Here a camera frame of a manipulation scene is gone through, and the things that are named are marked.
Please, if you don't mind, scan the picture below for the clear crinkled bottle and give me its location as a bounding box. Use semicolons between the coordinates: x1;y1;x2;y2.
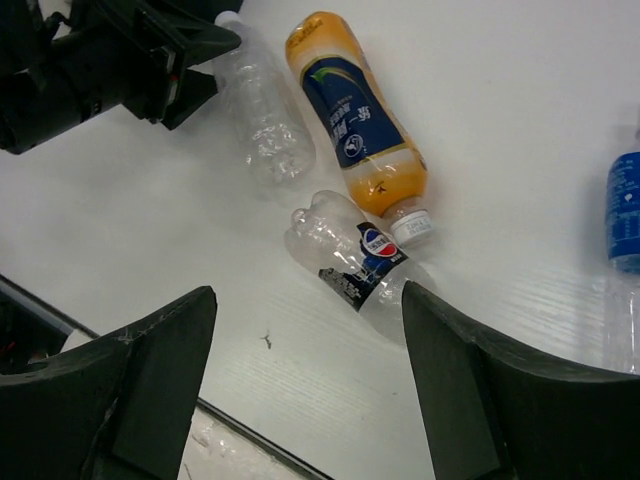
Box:
213;10;316;185

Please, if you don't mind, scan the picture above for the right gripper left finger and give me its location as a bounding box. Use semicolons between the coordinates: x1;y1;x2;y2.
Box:
1;286;217;479

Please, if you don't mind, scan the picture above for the clear bottle black label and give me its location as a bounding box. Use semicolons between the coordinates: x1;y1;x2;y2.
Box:
284;190;435;341

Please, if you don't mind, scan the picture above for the blue label water bottle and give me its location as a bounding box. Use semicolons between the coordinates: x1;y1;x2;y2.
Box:
604;125;639;375

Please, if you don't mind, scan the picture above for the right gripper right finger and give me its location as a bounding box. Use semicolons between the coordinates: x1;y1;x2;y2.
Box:
402;282;639;479

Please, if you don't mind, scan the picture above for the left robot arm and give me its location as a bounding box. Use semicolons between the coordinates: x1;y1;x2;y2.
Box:
1;0;242;155

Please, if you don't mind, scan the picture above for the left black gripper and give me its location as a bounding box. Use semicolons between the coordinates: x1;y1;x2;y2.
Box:
49;1;242;130

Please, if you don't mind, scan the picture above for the clear tape strip front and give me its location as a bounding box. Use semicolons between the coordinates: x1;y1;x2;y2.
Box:
178;399;330;480

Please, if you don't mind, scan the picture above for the orange bottle blue label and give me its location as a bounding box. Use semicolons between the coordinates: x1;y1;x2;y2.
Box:
285;11;434;247

